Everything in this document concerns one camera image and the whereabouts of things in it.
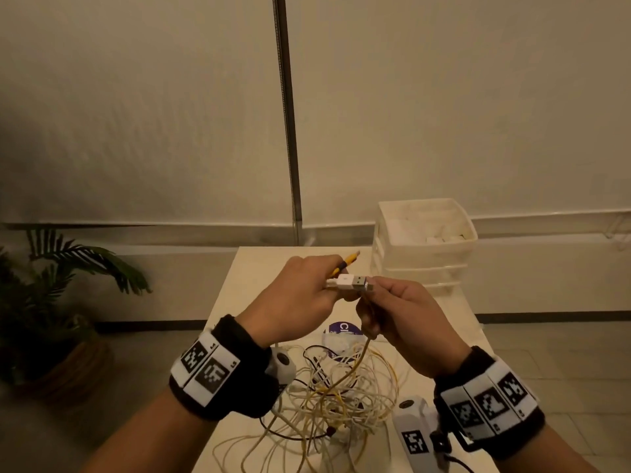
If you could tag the white plastic drawer organizer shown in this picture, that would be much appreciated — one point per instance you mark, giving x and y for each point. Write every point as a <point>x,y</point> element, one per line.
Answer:
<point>424,251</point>

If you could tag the person's right hand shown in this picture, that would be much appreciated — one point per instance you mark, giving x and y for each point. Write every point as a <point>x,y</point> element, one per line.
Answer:
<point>414,325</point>

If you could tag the person's left hand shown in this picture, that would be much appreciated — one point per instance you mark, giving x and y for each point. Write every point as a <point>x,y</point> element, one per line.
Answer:
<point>291,305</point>

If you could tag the white table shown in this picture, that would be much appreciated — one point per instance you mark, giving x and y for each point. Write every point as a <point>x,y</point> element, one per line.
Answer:
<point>256,275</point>

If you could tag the black left wristband with markers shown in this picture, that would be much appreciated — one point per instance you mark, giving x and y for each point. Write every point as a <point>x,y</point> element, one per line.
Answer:
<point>222,369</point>

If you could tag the black wristband with markers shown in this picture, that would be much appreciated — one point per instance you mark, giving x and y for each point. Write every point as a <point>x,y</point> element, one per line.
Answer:
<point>222,369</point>
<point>493,403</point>

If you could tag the black right wristband with markers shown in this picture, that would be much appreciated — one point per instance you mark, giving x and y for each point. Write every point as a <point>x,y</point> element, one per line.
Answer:
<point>493,403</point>

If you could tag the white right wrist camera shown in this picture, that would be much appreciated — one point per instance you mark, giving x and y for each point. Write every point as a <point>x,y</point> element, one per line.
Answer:
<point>414,433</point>

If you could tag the person's right forearm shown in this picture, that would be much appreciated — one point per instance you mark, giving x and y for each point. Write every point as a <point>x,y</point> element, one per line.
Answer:
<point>547,458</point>

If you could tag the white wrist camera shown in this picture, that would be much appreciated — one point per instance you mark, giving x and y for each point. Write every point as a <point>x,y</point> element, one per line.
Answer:
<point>282,366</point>
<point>414,433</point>

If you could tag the green palm plant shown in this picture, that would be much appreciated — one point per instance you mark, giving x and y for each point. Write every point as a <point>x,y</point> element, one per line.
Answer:
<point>49,290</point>

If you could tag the metal wall strip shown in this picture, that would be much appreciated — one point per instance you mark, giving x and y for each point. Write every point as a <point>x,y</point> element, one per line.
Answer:
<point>288,118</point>

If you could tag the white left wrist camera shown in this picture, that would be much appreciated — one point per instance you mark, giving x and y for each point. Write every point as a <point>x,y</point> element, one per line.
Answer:
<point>282,366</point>

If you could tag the round purple label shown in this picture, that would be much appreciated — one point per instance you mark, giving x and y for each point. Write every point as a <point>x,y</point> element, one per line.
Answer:
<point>340,330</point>

